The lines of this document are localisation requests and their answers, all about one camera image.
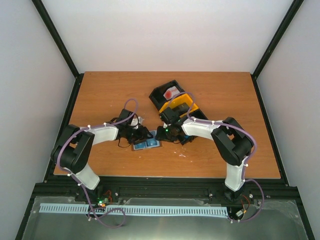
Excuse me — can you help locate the blue credit card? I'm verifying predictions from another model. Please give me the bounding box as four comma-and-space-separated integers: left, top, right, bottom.
146, 138, 161, 148
133, 142, 147, 151

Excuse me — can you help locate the brown leather card holder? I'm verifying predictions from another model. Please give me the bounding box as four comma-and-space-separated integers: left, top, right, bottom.
132, 130, 162, 151

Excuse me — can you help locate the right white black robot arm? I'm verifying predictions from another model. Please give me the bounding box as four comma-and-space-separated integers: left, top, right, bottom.
156, 107, 257, 192

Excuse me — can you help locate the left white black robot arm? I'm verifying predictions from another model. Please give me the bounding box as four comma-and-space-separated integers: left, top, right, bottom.
50, 109, 153, 202

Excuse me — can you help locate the black card stack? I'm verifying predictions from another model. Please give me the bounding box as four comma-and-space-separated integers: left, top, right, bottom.
172, 102, 194, 117

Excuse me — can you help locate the black right card bin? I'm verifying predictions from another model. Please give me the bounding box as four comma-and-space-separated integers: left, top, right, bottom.
183, 108, 210, 143

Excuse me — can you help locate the black card bin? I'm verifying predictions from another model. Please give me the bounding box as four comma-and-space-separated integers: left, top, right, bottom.
149, 80, 185, 111
183, 108, 210, 143

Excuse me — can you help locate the yellow middle card bin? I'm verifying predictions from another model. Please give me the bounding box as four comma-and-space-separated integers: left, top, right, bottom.
159, 93, 199, 117

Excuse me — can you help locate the black left card bin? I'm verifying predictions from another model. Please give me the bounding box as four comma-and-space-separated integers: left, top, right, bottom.
149, 80, 185, 111

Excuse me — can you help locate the red white credit card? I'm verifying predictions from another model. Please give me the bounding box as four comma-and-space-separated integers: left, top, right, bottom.
163, 86, 180, 101

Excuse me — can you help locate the small electronics board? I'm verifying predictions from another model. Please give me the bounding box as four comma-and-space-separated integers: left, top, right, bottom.
97, 190, 113, 208

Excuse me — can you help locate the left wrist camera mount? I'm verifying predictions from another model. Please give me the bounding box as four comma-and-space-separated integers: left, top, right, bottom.
129, 116, 144, 129

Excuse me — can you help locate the left black frame post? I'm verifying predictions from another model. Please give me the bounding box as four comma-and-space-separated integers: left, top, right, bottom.
31, 0, 85, 78

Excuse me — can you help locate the black frame post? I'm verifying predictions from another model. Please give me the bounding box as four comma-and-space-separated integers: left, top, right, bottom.
31, 0, 85, 78
251, 0, 305, 78

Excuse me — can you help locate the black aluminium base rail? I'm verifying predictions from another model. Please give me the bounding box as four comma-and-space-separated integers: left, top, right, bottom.
29, 175, 302, 207

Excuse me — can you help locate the light blue cable duct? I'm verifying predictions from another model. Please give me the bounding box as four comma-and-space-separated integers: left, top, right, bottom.
38, 203, 228, 218

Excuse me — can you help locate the right black frame post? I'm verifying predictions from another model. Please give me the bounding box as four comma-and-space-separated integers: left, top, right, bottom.
251, 0, 305, 78

